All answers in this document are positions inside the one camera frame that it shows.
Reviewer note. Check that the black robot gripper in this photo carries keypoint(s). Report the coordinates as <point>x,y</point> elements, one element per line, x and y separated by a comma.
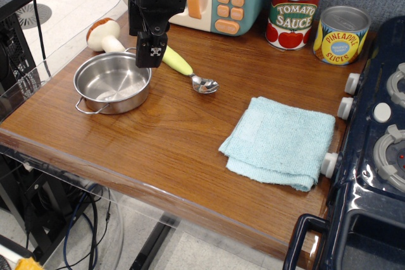
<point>147,18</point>

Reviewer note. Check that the white brown plush mushroom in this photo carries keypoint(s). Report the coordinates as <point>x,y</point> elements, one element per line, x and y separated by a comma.
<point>103,36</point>

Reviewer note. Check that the tomato sauce can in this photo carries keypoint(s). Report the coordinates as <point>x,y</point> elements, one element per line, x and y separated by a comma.
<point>290,23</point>

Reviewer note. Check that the pineapple slices can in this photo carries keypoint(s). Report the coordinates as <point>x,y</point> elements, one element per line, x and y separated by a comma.
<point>341,34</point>

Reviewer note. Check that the stainless steel pot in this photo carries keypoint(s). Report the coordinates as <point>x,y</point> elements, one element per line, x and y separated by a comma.
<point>111,83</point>

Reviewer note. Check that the black computer tower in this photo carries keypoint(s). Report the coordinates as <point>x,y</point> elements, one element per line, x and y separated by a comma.
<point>18,69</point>

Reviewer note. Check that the light blue folded towel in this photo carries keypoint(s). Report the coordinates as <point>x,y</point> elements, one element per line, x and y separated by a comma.
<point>279,144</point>

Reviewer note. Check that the white stove knob top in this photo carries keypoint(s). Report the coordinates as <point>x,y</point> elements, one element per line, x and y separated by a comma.
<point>352,83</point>

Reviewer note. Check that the white stove knob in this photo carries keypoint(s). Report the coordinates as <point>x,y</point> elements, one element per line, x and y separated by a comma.
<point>328,164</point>
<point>345,107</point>
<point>352,83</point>

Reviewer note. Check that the white stove knob middle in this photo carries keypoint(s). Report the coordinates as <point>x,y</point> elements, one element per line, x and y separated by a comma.
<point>345,107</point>

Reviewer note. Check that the white stove knob bottom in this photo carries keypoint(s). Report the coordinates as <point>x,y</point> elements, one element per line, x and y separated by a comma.
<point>328,164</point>

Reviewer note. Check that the yellow object bottom left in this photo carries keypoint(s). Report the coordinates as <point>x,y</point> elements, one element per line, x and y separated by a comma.
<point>28,264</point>

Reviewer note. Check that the dark blue toy stove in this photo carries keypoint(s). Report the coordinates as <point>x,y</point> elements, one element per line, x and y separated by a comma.
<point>364,225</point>

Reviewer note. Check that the green handled metal spoon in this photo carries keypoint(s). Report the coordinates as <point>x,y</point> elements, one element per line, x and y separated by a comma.
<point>179,64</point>

